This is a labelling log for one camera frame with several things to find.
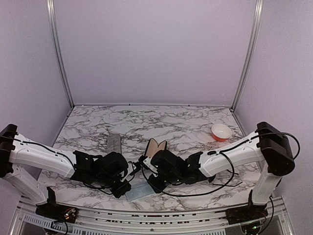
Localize black glasses case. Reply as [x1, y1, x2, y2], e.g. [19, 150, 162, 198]
[144, 138, 167, 158]

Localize grey marbled glasses case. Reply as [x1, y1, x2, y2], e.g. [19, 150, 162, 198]
[107, 134, 122, 154]

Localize light blue cloth front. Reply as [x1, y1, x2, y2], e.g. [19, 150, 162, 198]
[125, 181, 154, 202]

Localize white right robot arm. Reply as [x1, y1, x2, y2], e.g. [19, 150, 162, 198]
[143, 122, 298, 219]

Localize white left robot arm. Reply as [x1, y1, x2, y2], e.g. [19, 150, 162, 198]
[0, 124, 131, 218]

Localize black rimless sunglasses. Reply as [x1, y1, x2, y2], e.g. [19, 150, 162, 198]
[211, 170, 243, 188]

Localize orange bowl white inside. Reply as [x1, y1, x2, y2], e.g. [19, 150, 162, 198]
[211, 123, 232, 142]

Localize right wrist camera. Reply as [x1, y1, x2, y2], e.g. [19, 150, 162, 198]
[138, 155, 157, 175]

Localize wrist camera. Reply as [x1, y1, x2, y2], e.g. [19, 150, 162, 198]
[138, 155, 157, 175]
[128, 161, 141, 176]

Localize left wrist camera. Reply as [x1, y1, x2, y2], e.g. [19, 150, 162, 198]
[128, 161, 141, 176]

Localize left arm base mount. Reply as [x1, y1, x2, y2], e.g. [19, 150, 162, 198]
[35, 187, 78, 223]

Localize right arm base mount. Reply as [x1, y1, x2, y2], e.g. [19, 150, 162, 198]
[225, 190, 268, 225]

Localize aluminium front rail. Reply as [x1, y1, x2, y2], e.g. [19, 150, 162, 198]
[9, 196, 294, 235]

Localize aluminium frame post left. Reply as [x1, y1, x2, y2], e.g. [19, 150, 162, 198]
[46, 0, 75, 109]

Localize aluminium frame post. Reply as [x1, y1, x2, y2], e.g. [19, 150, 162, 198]
[231, 0, 264, 112]
[46, 0, 75, 109]

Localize aluminium frame post right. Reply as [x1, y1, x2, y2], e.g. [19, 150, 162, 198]
[231, 0, 264, 112]

